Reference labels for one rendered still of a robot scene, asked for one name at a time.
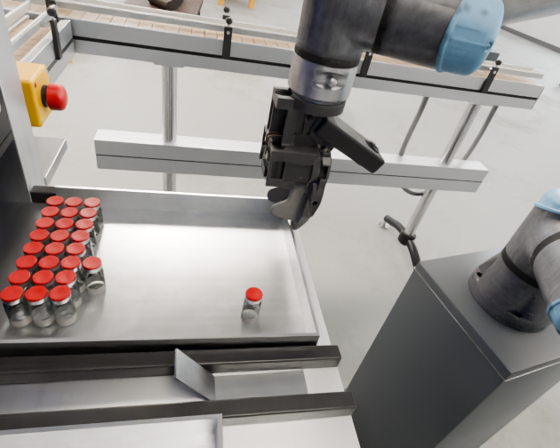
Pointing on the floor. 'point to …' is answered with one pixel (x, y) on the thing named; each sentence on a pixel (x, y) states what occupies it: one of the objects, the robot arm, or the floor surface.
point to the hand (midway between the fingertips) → (300, 221)
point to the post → (0, 176)
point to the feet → (403, 237)
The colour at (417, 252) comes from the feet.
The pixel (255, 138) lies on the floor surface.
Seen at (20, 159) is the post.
